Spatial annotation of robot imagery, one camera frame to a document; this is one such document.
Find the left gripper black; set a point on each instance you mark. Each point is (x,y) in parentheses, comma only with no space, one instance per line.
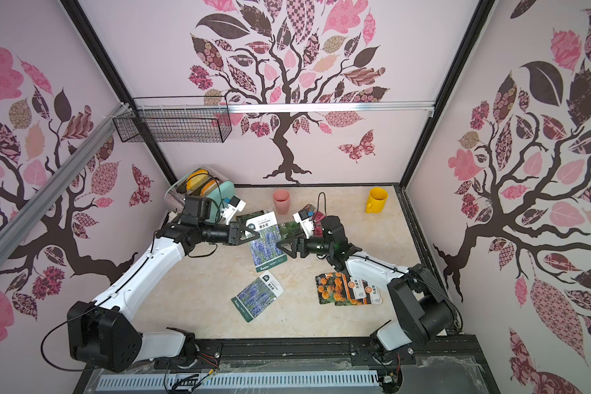
(255,236)

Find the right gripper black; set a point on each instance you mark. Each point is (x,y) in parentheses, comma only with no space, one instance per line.
(301,245)

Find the lavender seed packet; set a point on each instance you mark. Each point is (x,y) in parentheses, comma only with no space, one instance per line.
(264,250)
(257,296)

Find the green gourd packet front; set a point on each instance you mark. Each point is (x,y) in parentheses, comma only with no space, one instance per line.
(289,230)

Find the green gourd packet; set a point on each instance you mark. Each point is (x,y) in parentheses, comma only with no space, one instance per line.
(289,230)
(248,217)

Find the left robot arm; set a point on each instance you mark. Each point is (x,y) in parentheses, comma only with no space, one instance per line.
(101,333)

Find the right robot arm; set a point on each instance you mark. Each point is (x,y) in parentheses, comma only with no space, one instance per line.
(422,308)

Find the hollyhock seed packet rear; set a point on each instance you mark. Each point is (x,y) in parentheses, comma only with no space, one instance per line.
(319,215)

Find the marigold seed packet left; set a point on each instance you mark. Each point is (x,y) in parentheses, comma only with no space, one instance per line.
(330,288)

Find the marigold seed packet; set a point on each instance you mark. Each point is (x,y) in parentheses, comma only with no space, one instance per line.
(349,291)
(330,288)

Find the marigold seed packet right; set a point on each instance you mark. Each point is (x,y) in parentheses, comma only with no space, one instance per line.
(349,291)

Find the green gourd packet rear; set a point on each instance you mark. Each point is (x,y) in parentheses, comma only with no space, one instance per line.
(248,217)

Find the pink cup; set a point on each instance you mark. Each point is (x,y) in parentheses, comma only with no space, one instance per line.
(282,201)

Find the mint green toaster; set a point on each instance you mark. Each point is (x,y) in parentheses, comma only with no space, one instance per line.
(202,182)

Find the yellow mug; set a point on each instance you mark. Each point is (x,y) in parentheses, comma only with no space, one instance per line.
(377,199)

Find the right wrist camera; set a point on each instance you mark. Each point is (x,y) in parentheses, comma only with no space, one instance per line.
(305,217)

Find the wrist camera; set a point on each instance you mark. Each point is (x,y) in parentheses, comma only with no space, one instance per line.
(305,217)
(231,208)

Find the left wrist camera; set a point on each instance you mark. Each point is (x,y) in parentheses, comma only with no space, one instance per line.
(231,208)

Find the black wire basket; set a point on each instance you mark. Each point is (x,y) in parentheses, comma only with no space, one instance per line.
(179,119)

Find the aluminium rail rear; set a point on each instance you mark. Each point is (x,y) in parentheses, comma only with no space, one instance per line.
(303,107)

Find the aluminium rail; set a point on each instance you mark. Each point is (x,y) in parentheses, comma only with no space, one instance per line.
(303,107)
(33,211)

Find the white slotted cable duct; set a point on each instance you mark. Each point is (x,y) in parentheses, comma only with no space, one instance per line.
(126,383)

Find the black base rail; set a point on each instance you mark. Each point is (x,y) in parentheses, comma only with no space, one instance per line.
(357,351)

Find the aluminium rail left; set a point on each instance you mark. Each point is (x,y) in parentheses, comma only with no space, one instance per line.
(33,211)

